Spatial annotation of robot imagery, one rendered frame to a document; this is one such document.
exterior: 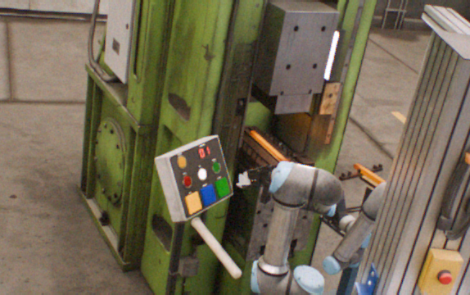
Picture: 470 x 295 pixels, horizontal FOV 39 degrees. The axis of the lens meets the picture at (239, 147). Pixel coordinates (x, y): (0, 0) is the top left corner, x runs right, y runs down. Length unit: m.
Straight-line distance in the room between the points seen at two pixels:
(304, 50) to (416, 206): 1.33
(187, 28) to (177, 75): 0.25
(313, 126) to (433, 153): 1.70
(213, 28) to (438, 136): 1.41
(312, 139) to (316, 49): 0.61
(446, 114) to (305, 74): 1.40
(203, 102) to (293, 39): 0.50
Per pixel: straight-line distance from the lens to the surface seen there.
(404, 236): 1.96
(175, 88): 3.40
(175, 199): 2.76
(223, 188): 2.93
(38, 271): 4.00
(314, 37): 3.05
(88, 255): 4.13
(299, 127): 3.55
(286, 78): 3.05
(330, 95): 3.43
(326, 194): 2.22
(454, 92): 1.78
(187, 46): 3.30
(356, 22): 3.37
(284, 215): 2.28
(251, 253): 3.42
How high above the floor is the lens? 2.46
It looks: 26 degrees down
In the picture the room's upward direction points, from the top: 10 degrees clockwise
